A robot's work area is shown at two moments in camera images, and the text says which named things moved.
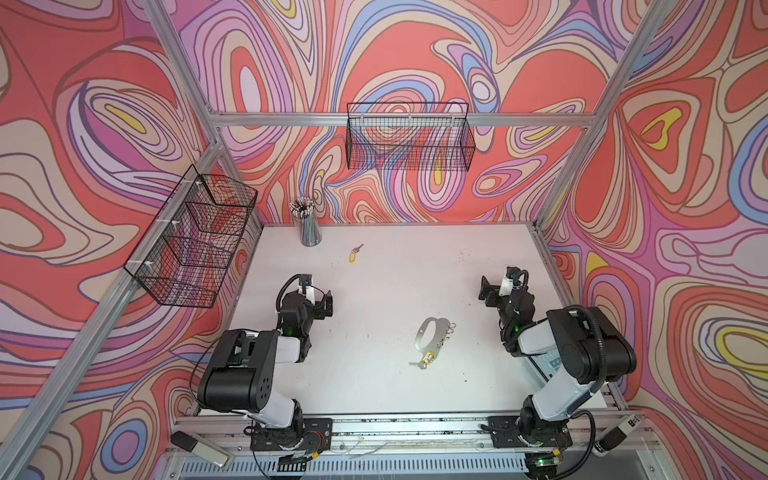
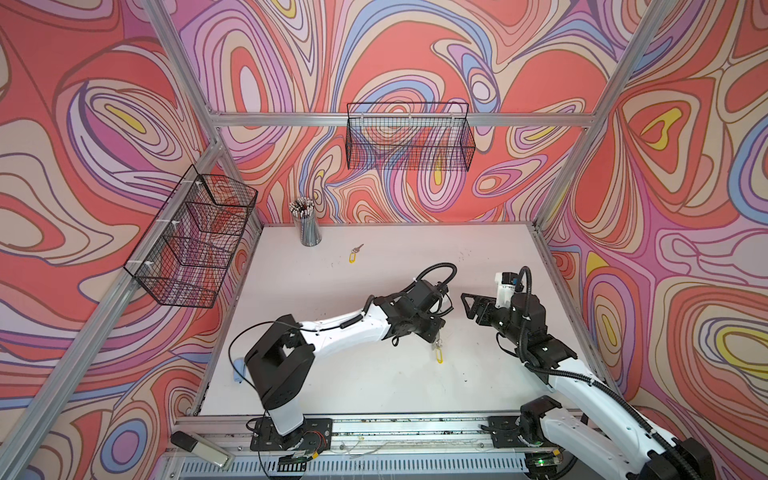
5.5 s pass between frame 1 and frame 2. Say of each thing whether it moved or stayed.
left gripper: moved
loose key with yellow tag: stayed
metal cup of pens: stayed
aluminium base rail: stayed
